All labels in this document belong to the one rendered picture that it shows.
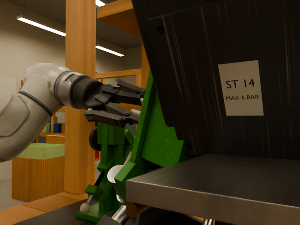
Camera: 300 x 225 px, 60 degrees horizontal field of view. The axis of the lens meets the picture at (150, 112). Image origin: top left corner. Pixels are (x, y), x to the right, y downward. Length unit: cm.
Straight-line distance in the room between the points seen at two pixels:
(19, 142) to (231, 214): 56
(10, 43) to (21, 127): 817
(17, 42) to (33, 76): 823
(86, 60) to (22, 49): 790
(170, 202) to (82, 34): 98
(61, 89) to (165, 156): 34
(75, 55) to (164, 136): 77
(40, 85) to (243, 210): 59
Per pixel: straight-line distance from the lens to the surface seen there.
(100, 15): 89
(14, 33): 897
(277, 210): 18
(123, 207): 55
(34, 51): 924
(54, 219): 83
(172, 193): 20
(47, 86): 69
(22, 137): 68
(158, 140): 42
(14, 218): 94
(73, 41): 114
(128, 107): 102
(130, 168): 43
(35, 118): 68
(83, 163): 110
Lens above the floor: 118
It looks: 1 degrees up
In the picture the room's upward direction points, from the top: straight up
